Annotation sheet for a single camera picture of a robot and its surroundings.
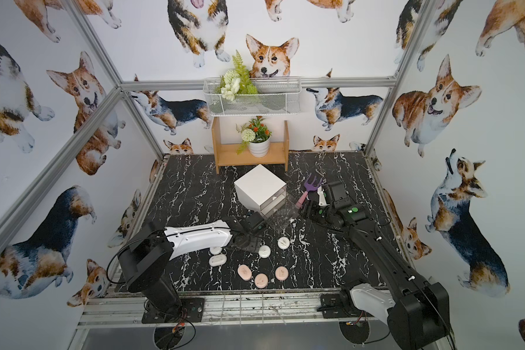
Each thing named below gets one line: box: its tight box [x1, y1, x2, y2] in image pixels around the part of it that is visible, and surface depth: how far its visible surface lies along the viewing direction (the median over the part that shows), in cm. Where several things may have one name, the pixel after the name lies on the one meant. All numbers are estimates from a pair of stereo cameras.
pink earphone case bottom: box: [254, 273, 269, 289], surface depth 80 cm
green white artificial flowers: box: [215, 49, 259, 102], surface depth 82 cm
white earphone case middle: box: [258, 245, 272, 259], surface depth 87 cm
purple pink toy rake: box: [295, 172, 323, 209], surface depth 111 cm
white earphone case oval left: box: [208, 253, 228, 267], surface depth 85 cm
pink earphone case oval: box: [236, 263, 253, 281], surface depth 81 cm
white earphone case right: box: [277, 236, 291, 250], surface depth 90 cm
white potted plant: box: [235, 115, 272, 159], surface depth 105 cm
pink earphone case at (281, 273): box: [274, 266, 289, 281], surface depth 82 cm
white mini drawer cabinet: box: [234, 164, 287, 216], surface depth 93 cm
